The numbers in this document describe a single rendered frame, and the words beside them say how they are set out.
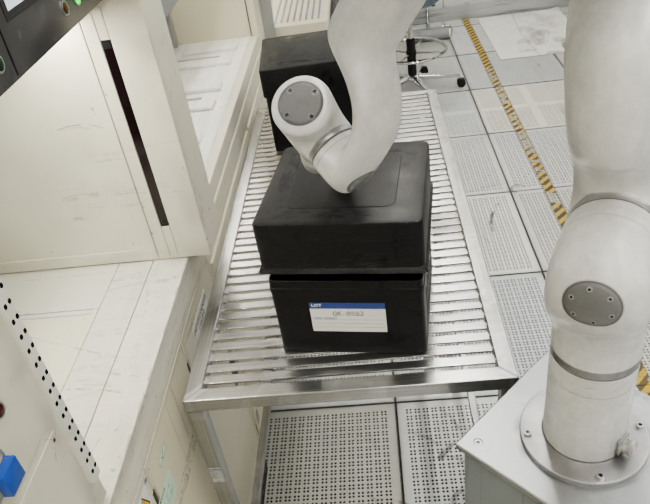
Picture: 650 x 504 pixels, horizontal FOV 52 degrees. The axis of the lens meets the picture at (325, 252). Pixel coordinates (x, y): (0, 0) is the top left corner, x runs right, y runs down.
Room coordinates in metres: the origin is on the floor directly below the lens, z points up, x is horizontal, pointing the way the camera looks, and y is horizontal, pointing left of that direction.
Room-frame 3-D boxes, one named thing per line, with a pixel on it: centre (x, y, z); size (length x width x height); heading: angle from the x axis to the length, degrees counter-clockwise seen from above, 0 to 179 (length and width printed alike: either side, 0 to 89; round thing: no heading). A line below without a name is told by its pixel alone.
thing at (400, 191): (1.05, -0.06, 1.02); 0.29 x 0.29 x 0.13; 76
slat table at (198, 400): (1.47, -0.07, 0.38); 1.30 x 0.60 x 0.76; 173
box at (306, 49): (1.93, -0.05, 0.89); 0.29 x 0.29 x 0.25; 87
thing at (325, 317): (1.05, -0.06, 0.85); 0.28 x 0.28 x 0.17; 75
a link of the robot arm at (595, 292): (0.63, -0.33, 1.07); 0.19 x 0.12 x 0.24; 147
